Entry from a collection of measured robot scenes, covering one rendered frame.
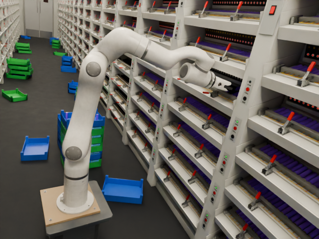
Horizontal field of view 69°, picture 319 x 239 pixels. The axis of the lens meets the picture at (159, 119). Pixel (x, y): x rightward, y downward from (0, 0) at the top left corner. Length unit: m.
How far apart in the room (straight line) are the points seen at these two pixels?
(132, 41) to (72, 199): 0.83
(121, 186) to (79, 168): 0.81
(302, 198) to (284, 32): 0.62
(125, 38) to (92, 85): 0.23
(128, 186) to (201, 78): 1.19
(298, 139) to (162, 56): 0.62
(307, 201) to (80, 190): 1.00
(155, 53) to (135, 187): 1.25
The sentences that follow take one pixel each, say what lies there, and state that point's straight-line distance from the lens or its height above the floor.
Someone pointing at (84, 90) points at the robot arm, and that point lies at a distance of 1.04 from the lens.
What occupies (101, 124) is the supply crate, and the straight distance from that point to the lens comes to 1.97.
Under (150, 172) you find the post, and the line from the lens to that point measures 2.00.
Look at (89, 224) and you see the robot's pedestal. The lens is 1.33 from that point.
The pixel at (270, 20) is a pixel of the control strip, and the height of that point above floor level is 1.33.
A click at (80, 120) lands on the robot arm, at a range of 1.09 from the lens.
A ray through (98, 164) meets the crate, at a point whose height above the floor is 0.03.
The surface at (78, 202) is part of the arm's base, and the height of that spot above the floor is 0.33.
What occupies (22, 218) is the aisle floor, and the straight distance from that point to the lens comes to 1.80.
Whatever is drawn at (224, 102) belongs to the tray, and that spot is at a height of 0.94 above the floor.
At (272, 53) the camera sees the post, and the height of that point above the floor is 1.21.
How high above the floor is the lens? 1.25
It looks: 22 degrees down
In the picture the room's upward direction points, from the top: 10 degrees clockwise
